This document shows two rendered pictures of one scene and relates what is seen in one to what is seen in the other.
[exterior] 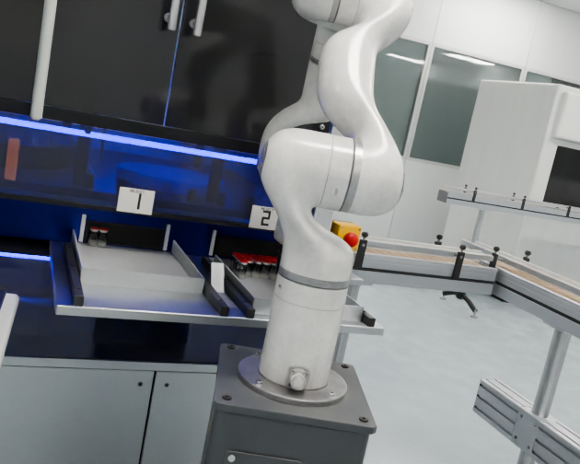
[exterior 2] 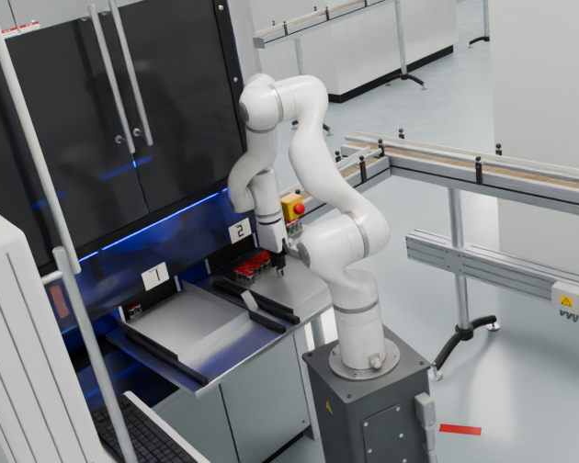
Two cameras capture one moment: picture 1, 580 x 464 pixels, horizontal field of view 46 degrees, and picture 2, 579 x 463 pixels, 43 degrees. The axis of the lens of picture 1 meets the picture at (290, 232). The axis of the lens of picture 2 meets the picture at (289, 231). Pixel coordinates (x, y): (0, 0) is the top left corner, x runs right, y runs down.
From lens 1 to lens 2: 98 cm
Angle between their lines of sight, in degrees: 21
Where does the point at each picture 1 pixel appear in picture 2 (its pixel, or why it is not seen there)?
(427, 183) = not seen: hidden behind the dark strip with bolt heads
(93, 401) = (187, 416)
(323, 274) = (368, 301)
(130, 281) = (207, 343)
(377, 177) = (378, 235)
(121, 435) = (213, 423)
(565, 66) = not seen: outside the picture
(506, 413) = (435, 254)
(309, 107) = (260, 160)
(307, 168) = (339, 254)
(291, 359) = (367, 353)
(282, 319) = (353, 335)
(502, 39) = not seen: outside the picture
